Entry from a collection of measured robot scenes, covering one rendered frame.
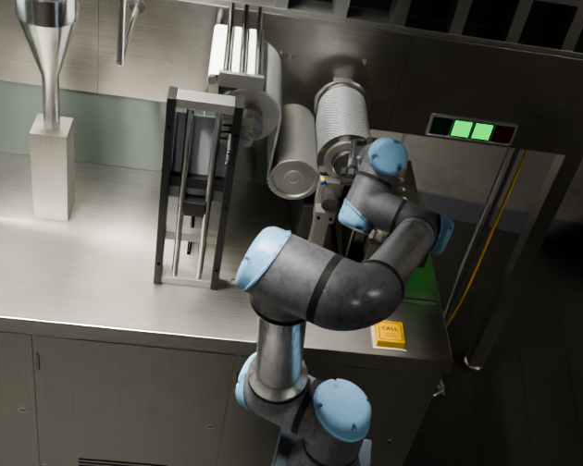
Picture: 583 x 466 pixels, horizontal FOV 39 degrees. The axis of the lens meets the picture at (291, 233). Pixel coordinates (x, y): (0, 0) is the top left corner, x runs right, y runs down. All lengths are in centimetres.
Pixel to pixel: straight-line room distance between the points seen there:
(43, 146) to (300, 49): 69
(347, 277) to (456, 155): 263
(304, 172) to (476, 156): 194
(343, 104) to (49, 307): 86
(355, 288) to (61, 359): 106
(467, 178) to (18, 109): 222
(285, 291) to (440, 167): 267
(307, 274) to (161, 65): 111
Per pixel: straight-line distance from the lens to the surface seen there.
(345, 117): 202
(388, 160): 161
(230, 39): 196
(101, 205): 229
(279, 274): 125
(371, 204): 161
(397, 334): 204
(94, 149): 241
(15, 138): 245
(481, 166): 388
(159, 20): 217
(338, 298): 123
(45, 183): 217
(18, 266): 212
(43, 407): 228
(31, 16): 190
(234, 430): 228
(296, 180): 201
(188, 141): 180
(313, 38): 217
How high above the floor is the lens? 235
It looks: 40 degrees down
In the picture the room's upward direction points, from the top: 12 degrees clockwise
